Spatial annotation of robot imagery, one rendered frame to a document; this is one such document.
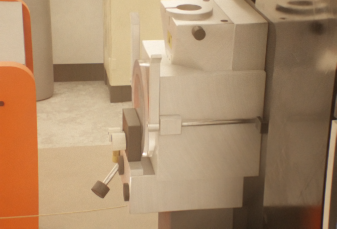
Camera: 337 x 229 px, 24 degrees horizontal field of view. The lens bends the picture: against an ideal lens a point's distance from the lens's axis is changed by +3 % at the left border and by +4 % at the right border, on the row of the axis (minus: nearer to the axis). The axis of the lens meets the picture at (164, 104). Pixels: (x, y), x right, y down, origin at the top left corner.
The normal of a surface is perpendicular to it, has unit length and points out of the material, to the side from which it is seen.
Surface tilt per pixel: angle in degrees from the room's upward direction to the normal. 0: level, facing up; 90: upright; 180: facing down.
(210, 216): 90
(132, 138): 90
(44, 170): 0
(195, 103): 90
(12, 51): 0
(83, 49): 90
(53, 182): 0
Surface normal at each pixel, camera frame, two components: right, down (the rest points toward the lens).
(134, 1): 0.17, 0.37
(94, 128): 0.03, -0.93
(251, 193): -0.99, 0.04
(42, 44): 0.73, 0.26
